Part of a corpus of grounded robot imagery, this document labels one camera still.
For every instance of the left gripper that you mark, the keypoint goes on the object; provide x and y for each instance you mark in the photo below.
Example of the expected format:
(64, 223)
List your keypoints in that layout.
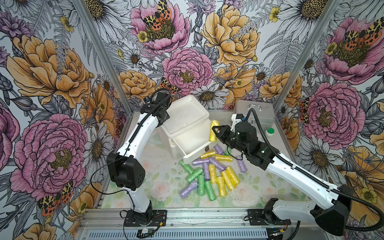
(162, 121)

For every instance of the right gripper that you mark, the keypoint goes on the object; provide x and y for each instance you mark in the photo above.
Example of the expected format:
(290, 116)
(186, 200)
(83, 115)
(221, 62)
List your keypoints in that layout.
(221, 135)

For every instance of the yellow roll top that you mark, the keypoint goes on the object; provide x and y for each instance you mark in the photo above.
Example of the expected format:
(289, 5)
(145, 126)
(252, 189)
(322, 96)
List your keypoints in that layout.
(212, 135)

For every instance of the yellow roll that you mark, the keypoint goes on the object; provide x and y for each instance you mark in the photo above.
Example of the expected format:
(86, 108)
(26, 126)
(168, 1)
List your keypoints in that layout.
(222, 187)
(228, 180)
(234, 178)
(212, 135)
(223, 158)
(208, 155)

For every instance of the white plastic drawer unit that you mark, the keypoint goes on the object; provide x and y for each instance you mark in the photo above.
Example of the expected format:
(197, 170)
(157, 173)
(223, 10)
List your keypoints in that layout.
(185, 135)

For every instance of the yellow roll bottom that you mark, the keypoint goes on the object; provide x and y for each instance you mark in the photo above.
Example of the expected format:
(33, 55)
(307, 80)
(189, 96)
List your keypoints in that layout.
(222, 187)

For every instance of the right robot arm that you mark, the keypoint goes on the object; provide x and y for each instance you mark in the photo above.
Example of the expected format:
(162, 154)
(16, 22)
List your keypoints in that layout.
(327, 208)

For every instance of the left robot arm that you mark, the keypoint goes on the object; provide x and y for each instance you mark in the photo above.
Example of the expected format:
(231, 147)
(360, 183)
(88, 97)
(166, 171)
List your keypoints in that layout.
(124, 167)

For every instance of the purple roll top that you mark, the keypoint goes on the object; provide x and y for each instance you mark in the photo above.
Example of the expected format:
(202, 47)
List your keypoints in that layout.
(218, 149)

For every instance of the purple roll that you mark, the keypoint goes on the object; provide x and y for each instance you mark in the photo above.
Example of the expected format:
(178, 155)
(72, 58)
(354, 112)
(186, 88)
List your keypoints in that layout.
(187, 190)
(241, 164)
(218, 149)

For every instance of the green roll top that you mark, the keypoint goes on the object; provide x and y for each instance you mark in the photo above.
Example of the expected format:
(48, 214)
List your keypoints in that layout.
(227, 152)

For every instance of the green roll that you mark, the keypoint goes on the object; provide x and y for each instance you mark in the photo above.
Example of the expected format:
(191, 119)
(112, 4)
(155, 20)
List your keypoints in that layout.
(201, 185)
(227, 152)
(210, 191)
(188, 169)

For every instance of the purple roll horizontal middle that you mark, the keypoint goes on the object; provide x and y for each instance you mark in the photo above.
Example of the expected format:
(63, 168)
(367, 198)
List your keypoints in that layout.
(200, 161)

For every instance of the purple roll diagonal middle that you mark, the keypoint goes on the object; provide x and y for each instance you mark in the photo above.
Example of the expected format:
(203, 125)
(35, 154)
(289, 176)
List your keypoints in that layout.
(218, 165)

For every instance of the yellow roll vertical middle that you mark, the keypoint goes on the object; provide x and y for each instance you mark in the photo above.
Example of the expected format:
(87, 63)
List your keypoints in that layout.
(213, 175)

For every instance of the purple roll vertical middle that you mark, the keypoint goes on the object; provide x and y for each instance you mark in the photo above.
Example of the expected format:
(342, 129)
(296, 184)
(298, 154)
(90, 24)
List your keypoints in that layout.
(206, 171)

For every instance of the purple roll far right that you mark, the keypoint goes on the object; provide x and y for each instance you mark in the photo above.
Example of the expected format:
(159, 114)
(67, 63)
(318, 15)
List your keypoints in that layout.
(241, 164)

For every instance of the white bottle green cap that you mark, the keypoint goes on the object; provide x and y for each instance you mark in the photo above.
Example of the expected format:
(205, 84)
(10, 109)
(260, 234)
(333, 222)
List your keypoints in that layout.
(269, 132)

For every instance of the silver aluminium case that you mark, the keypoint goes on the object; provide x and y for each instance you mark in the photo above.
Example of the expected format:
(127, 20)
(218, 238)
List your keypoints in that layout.
(265, 111)

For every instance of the green roll upper left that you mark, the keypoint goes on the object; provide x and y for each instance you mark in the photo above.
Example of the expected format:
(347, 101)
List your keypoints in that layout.
(188, 169)

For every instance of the green roll diagonal left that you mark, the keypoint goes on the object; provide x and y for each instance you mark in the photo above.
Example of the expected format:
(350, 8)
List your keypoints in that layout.
(191, 177)

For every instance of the green roll bottom left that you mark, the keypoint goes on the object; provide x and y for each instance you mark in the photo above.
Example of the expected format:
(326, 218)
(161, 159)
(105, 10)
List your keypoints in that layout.
(201, 185)

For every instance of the purple roll bottom left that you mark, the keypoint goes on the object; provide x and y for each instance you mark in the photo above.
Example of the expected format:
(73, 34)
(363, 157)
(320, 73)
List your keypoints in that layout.
(187, 190)

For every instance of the green roll bottom right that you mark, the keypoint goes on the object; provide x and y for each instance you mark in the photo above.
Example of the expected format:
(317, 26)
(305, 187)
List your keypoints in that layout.
(210, 191)

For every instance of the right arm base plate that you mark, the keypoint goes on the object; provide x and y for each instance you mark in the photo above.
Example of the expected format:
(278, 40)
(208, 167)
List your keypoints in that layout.
(265, 216)

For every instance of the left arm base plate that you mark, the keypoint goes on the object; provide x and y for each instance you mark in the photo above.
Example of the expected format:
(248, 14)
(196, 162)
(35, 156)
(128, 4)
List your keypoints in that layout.
(153, 218)

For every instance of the aluminium front rail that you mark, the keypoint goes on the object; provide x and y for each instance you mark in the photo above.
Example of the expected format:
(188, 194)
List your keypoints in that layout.
(194, 224)

